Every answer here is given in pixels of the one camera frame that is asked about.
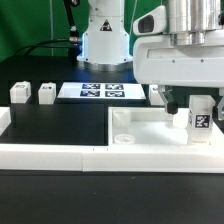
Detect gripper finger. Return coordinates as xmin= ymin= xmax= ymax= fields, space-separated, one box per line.
xmin=213 ymin=96 xmax=224 ymax=120

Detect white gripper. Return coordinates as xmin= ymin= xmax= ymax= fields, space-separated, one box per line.
xmin=133 ymin=4 xmax=224 ymax=115

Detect white square table top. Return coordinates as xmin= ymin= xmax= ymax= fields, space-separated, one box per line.
xmin=108 ymin=107 xmax=224 ymax=157

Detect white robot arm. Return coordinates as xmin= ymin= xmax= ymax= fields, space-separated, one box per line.
xmin=78 ymin=0 xmax=224 ymax=120

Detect white marker sheet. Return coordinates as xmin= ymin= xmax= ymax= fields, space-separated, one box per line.
xmin=58 ymin=82 xmax=145 ymax=100

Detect black cables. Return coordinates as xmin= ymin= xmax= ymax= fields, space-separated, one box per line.
xmin=13 ymin=37 xmax=83 ymax=57

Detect white U-shaped fence wall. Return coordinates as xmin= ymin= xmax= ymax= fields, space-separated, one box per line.
xmin=0 ymin=106 xmax=224 ymax=174

